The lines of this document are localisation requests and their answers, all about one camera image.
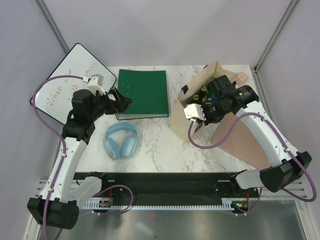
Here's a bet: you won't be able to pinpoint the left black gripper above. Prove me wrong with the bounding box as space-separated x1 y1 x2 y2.
87 86 132 121

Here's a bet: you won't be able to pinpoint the beige canvas tote bag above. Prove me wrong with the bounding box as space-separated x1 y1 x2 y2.
169 61 237 143

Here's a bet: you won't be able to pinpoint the green glass bottle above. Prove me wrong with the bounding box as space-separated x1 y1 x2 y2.
191 94 200 104
201 85 208 93

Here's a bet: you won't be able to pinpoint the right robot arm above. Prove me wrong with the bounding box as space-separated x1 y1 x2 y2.
201 75 312 197

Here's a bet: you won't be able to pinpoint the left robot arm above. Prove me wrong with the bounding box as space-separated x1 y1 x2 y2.
27 87 132 230

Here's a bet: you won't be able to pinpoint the pink board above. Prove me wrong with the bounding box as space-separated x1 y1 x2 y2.
211 113 271 170

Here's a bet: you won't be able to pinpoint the pink power adapter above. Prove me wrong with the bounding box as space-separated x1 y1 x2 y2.
235 71 249 86

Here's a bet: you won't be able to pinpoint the blue headphones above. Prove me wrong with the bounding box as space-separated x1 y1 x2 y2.
102 122 140 160

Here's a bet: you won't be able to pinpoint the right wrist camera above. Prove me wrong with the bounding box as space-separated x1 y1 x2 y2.
183 103 206 122

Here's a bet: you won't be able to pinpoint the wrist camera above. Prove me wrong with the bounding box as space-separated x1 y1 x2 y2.
183 103 206 122
82 74 106 96

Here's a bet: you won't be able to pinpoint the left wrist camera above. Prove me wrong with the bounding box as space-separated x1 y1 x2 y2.
82 74 106 96

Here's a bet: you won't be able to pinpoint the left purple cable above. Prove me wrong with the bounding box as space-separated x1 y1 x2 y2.
30 75 88 240

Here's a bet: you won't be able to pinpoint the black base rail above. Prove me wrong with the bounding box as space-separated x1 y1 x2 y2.
74 170 261 207

